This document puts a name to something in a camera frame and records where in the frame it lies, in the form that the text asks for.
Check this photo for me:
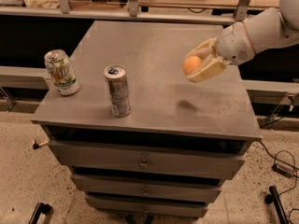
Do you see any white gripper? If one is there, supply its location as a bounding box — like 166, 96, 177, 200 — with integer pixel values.
185, 22, 255, 83

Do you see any orange fruit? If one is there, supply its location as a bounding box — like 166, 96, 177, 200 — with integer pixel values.
182, 56, 202, 76

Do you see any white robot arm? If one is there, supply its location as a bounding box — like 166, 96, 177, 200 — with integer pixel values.
183, 0, 299, 83

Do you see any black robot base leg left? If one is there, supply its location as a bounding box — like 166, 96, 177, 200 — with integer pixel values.
28, 203, 51, 224

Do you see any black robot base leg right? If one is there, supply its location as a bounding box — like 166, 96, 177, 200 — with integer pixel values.
264, 186, 289, 224

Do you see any silver redbull can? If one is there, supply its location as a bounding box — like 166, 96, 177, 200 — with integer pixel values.
104, 65, 130, 117

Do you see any white green 7up can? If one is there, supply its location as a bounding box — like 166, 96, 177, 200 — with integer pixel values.
44, 49, 79, 96

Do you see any grey drawer cabinet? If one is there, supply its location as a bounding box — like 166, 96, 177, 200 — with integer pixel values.
35, 21, 261, 208

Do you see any top grey drawer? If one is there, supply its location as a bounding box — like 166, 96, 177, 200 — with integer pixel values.
49, 141, 245, 180

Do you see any grey drawer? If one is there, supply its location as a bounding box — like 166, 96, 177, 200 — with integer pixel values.
71, 174, 221, 203
85, 195, 207, 217
49, 141, 245, 180

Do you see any middle grey drawer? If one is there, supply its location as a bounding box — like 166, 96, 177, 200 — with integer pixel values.
71, 174, 221, 203

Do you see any bottom grey drawer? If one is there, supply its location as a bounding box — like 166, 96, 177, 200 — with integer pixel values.
85, 195, 207, 217

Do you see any metal rail shelf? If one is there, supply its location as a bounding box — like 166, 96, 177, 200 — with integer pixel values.
0, 0, 299, 28

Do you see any black power adapter with cable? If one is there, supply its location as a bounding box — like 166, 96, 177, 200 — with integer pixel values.
257, 139, 299, 224

